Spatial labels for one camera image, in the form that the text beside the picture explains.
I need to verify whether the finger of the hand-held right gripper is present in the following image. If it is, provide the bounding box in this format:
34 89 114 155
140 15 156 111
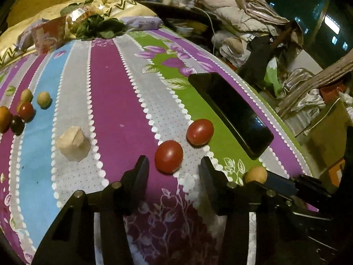
252 171 300 199

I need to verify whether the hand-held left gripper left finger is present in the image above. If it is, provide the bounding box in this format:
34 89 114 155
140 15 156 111
32 155 151 265

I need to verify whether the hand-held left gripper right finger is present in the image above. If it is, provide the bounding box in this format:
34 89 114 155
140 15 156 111
199 156 317 265

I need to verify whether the red cherry tomato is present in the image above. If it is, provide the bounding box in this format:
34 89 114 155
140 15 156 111
186 119 215 146
154 140 184 175
18 102 35 122

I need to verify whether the beige sugarcane chunk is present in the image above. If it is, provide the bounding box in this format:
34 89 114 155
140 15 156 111
55 126 91 162

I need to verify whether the black smartphone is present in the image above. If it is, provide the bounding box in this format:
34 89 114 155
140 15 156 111
188 72 275 161

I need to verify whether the striped floral bedsheet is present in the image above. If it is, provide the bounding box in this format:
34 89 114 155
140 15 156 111
0 25 315 265

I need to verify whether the silver crumpled cloth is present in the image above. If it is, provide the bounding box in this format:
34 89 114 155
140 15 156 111
276 68 329 114

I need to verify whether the green plastic bag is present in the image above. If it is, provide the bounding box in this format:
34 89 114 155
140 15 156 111
263 58 284 97

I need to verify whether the yellow-green fruit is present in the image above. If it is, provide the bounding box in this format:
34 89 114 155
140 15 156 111
37 92 52 108

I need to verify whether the black cloth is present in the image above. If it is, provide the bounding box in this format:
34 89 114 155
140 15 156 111
237 34 298 83

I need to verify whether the dark purple plum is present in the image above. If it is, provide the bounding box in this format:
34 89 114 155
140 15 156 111
10 115 25 136

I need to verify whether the small orange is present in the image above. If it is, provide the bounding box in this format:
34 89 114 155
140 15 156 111
0 106 12 133

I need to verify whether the round bowl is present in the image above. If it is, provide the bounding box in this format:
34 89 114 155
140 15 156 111
174 25 195 37

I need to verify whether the leafy green vegetable bunch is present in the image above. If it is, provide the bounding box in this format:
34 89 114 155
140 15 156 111
75 14 127 41
60 0 96 15

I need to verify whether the red carton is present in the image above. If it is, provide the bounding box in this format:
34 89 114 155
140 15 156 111
31 17 68 54

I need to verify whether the dark wooden nightstand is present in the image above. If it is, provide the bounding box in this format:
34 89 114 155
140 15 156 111
136 0 216 34

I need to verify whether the clear bag of bread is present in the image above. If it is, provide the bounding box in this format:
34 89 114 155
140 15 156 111
65 6 93 34

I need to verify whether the dark window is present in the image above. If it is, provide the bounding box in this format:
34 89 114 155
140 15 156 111
265 0 353 69

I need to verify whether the shiny beige curtain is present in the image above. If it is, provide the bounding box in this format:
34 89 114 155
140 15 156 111
229 0 290 25

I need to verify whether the small purple box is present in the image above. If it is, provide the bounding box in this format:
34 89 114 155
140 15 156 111
17 19 42 51

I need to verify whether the cream zigzag-trimmed quilt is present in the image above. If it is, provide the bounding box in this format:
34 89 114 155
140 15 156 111
0 0 155 67

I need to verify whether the white cable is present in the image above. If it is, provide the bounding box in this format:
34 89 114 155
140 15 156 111
190 6 218 58

